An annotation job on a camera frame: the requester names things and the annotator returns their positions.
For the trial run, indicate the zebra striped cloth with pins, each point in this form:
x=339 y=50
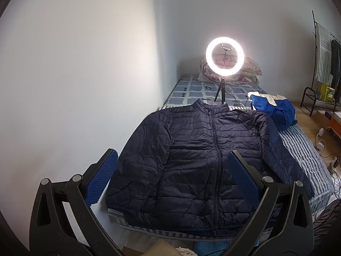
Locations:
x=326 y=224

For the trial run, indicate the brown cardboard box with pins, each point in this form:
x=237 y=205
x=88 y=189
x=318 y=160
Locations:
x=159 y=249

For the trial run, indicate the black clothes rack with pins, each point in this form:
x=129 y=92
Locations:
x=314 y=36

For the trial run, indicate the navy puffer jacket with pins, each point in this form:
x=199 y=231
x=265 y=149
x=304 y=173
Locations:
x=191 y=165

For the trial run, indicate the blue jacket with cream lining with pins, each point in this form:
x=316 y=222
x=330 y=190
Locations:
x=279 y=112

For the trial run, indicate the flat cardboard box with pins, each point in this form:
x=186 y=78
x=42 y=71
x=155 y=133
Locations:
x=322 y=116

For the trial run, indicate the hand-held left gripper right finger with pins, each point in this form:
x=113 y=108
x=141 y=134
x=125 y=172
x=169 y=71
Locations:
x=243 y=178

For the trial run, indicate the white round device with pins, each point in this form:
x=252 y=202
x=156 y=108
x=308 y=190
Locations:
x=321 y=132

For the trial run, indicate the phone clamp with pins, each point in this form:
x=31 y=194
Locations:
x=227 y=47

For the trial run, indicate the orange and white box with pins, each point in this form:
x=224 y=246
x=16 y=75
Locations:
x=336 y=124

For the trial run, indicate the yellow box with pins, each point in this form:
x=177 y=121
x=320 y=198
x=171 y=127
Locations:
x=326 y=93

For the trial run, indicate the dark hanging garment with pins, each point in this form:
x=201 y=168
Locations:
x=335 y=61

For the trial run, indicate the folded floral quilt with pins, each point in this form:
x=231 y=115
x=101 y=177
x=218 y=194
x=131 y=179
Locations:
x=250 y=69

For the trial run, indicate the white knitted cloth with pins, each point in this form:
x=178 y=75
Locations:
x=185 y=252

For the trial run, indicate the power strip with plugs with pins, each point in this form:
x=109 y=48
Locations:
x=334 y=165

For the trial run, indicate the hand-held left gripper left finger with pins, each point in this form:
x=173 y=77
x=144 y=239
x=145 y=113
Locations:
x=102 y=177

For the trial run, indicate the blue cloth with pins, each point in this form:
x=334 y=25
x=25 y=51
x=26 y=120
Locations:
x=210 y=249

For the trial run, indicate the striped hanging towel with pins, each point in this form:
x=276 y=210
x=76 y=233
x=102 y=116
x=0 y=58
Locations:
x=323 y=56

